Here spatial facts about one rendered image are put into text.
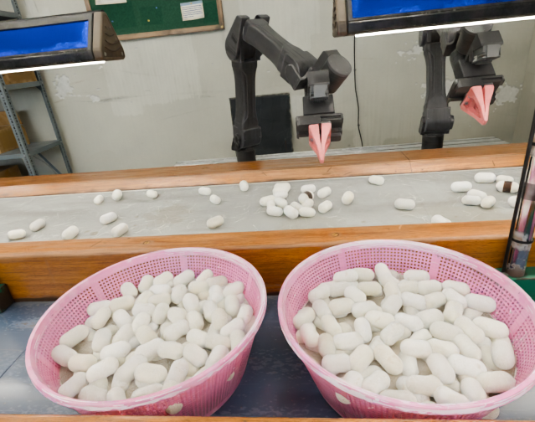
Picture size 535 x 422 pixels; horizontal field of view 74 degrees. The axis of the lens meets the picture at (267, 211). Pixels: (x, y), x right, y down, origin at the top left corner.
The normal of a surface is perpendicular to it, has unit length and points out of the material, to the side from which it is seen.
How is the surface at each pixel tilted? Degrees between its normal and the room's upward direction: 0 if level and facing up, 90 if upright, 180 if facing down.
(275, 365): 0
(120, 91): 90
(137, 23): 90
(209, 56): 90
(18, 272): 90
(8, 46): 58
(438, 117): 68
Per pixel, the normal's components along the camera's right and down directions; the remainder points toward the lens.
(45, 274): -0.08, 0.41
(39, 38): -0.11, -0.14
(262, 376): -0.09, -0.91
